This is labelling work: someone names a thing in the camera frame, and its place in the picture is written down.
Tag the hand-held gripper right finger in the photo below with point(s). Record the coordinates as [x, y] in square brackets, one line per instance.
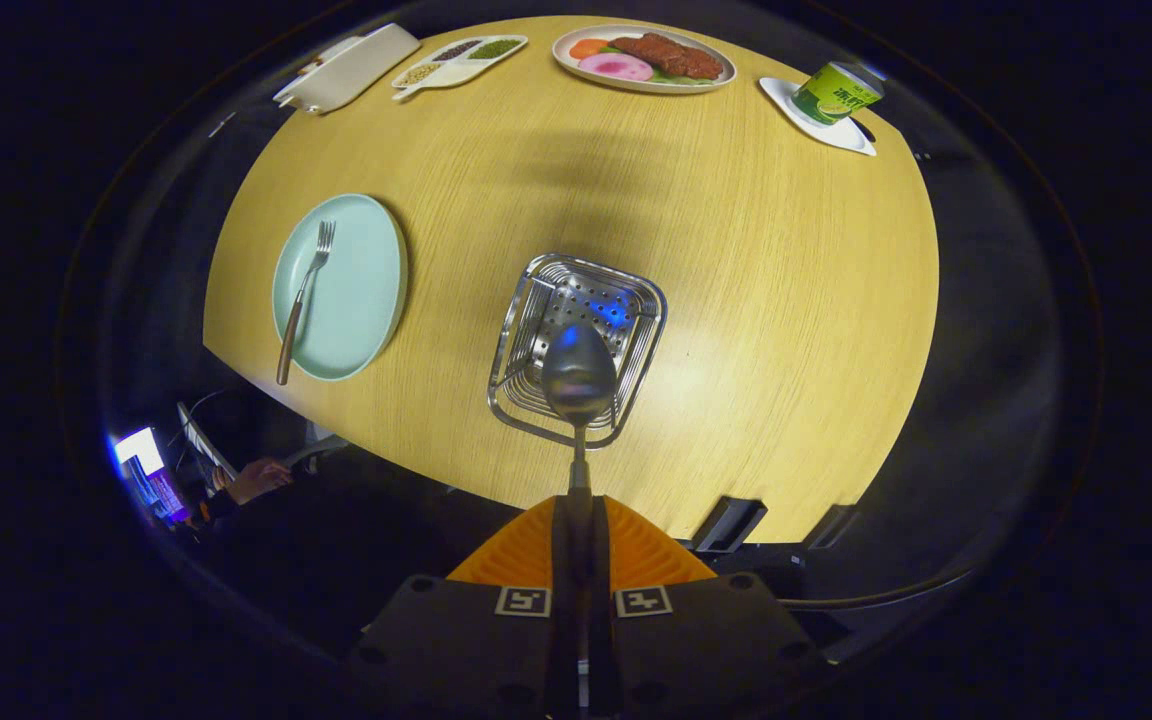
[601, 560]

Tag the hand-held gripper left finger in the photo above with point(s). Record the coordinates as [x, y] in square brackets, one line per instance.
[561, 560]

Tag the light blue round plate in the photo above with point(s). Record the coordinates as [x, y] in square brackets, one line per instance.
[356, 300]

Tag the dark flat screen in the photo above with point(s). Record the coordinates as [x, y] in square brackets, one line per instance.
[198, 440]

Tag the white square saucer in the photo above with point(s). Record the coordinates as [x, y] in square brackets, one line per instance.
[836, 135]

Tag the green lettuce leaf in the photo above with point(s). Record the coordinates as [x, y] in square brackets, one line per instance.
[698, 80]

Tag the pink ham slice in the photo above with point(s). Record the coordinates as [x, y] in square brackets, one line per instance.
[616, 67]

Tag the white divided dish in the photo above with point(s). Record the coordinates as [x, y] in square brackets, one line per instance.
[456, 72]

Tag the white oval food plate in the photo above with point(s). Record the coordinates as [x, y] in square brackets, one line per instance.
[560, 58]

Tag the yellow beans portion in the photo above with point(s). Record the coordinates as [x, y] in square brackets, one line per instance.
[419, 74]

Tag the brown meat piece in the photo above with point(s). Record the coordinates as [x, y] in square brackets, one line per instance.
[666, 55]

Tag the orange carrot slice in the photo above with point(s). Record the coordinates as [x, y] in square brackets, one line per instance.
[586, 47]

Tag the green beans portion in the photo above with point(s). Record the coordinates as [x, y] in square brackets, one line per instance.
[496, 48]

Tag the dark beans portion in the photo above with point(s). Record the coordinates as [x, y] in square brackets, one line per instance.
[456, 50]

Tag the green label bottle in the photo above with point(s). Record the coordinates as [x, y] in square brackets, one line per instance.
[836, 92]

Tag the white toaster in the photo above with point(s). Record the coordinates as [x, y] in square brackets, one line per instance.
[356, 65]

